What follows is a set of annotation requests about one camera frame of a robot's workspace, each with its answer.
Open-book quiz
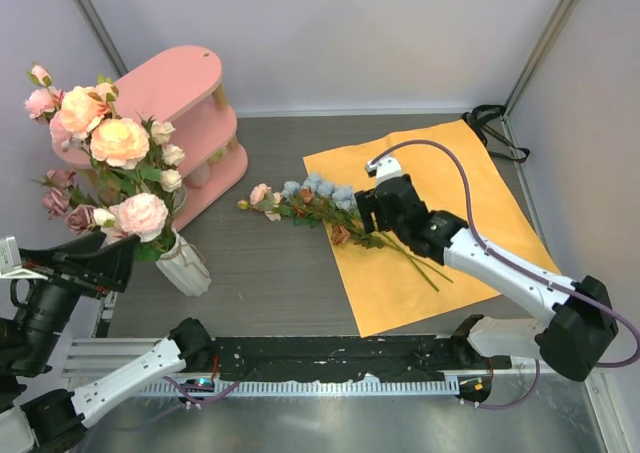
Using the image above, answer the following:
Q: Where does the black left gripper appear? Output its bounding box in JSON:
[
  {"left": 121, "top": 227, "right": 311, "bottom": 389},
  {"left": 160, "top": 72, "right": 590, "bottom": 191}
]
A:
[{"left": 14, "top": 229, "right": 144, "bottom": 370}]

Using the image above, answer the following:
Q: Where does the mauve rose flower stem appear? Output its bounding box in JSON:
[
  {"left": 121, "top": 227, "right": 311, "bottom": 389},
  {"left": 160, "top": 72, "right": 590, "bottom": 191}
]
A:
[{"left": 35, "top": 169, "right": 102, "bottom": 235}]

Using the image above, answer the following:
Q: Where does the orange yellow wrapping paper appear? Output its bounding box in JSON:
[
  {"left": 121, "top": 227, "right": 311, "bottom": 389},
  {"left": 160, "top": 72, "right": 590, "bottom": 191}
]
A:
[{"left": 303, "top": 120, "right": 558, "bottom": 336}]

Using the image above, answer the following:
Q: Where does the peach rose flower stem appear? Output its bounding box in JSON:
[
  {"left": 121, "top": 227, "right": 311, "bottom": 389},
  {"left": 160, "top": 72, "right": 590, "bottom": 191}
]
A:
[{"left": 142, "top": 117, "right": 186, "bottom": 230}]

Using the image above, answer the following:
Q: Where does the black ribbon strap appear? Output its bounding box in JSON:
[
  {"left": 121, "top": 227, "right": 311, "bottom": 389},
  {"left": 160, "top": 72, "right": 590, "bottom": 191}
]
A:
[{"left": 459, "top": 104, "right": 531, "bottom": 163}]

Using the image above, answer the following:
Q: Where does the large peach peony stem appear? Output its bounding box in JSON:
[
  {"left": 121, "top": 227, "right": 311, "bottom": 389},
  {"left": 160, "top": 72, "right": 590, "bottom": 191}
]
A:
[{"left": 54, "top": 74, "right": 176, "bottom": 263}]

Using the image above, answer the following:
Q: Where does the pink rose flower stem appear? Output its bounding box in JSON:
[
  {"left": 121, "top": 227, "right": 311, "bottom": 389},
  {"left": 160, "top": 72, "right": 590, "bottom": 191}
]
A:
[{"left": 23, "top": 62, "right": 101, "bottom": 154}]

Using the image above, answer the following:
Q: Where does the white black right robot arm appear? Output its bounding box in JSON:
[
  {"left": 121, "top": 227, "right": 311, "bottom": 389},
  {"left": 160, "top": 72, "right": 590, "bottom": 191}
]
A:
[{"left": 355, "top": 175, "right": 618, "bottom": 381}]

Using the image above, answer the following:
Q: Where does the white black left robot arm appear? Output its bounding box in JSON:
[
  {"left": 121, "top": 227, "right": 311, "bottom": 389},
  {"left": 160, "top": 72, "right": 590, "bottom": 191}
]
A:
[{"left": 1, "top": 232, "right": 213, "bottom": 452}]

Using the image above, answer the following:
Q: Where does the white ribbed ceramic vase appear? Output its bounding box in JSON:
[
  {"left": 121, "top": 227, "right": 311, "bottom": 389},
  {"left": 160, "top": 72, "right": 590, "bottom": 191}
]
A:
[{"left": 155, "top": 230, "right": 211, "bottom": 297}]

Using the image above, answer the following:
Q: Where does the blue flower stem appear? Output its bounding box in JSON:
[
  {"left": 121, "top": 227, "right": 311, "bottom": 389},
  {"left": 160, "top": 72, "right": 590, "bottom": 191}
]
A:
[{"left": 279, "top": 172, "right": 454, "bottom": 284}]

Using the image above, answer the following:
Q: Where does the rust brown rose stem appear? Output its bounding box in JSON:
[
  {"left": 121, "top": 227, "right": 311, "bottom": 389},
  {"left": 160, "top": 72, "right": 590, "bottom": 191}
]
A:
[{"left": 289, "top": 184, "right": 441, "bottom": 293}]

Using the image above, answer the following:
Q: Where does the beige bowl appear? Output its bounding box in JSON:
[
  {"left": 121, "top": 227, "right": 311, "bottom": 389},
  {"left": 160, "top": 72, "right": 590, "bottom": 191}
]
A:
[{"left": 172, "top": 185, "right": 188, "bottom": 216}]

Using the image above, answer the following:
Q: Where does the pink faceted cup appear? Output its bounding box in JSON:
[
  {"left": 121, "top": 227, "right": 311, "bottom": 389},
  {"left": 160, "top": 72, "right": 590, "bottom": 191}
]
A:
[{"left": 185, "top": 163, "right": 211, "bottom": 189}]

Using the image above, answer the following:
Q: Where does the small pink bud stem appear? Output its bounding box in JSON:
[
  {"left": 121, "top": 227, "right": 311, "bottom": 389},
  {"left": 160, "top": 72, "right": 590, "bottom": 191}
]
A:
[{"left": 236, "top": 181, "right": 301, "bottom": 222}]

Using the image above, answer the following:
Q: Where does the green mug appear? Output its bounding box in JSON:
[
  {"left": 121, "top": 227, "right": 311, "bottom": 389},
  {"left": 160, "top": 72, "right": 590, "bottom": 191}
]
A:
[{"left": 207, "top": 147, "right": 227, "bottom": 165}]

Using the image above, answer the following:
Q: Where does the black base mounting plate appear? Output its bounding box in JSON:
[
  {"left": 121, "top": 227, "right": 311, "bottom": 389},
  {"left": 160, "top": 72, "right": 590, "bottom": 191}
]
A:
[{"left": 204, "top": 335, "right": 512, "bottom": 383}]

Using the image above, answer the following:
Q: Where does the pink three-tier shelf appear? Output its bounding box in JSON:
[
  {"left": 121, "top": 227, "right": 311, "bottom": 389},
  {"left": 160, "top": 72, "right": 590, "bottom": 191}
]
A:
[{"left": 51, "top": 45, "right": 249, "bottom": 232}]

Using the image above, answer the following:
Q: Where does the aluminium frame rail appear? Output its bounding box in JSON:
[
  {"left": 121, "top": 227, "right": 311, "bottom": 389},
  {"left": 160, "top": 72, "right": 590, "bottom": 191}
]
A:
[{"left": 61, "top": 338, "right": 159, "bottom": 379}]

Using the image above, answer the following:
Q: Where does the white slotted cable duct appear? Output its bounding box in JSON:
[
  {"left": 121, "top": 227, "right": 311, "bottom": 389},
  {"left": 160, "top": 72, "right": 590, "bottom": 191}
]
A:
[{"left": 133, "top": 374, "right": 459, "bottom": 398}]

